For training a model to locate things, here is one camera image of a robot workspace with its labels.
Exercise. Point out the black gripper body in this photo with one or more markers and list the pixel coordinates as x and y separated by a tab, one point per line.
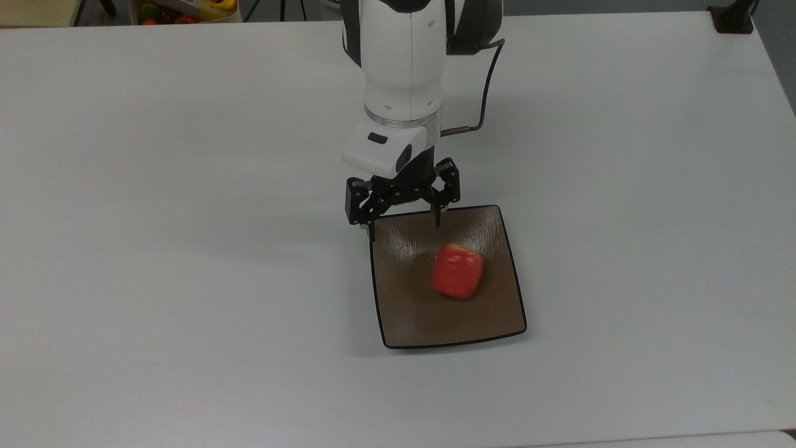
407	183

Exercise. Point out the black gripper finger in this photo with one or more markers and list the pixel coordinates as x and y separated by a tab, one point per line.
360	202
449	183

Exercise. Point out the red apple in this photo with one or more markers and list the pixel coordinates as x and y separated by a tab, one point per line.
457	274

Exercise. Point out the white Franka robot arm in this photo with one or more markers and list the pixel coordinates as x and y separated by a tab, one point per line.
404	62

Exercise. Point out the square brown ceramic plate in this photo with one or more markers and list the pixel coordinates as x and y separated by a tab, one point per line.
410	305

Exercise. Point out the beige box of toy fruit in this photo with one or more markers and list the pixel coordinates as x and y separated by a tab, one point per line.
235	16

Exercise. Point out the yellow toy fruit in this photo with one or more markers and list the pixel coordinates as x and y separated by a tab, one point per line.
222	5

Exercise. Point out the red toy fruit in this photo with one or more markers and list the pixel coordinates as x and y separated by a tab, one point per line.
186	19

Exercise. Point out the green toy fruit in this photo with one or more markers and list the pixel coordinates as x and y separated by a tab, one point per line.
148	11

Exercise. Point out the light wooden side table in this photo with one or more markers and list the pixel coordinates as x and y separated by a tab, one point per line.
37	11

